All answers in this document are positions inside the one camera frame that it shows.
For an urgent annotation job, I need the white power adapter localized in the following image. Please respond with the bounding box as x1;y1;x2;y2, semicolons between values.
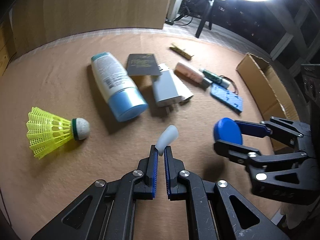
151;63;194;107

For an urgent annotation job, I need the black power strip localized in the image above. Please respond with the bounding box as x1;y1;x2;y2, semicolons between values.
165;18;175;25

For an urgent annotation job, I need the blue round lid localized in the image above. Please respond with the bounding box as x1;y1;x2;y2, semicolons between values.
213;118;243;145

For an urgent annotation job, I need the white blue lotion bottle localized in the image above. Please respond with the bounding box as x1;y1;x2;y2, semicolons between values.
91;52;148;122

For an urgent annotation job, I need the cardboard box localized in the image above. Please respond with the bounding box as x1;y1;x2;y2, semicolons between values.
235;52;301;152

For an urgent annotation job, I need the wooden clothespin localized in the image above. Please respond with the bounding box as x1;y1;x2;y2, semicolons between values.
169;43;194;61

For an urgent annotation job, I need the pink lip balm tube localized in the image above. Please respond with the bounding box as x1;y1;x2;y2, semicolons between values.
175;62;213;89

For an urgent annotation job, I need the wooden cabinet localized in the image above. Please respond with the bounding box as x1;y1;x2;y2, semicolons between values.
12;0;169;56

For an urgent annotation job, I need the blue plastic plate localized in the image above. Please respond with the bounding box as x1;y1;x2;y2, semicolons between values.
210;83;243;114

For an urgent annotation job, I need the green white tube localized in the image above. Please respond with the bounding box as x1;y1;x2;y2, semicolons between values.
199;69;231;89

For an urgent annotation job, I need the dark booklet card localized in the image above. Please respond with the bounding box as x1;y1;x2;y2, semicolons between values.
126;54;161;76

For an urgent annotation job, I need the yellow shuttlecock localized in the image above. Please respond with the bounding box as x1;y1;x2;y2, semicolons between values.
26;107;90;159

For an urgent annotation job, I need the small white plastic cap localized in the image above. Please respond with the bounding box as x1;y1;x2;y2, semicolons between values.
155;125;179;156

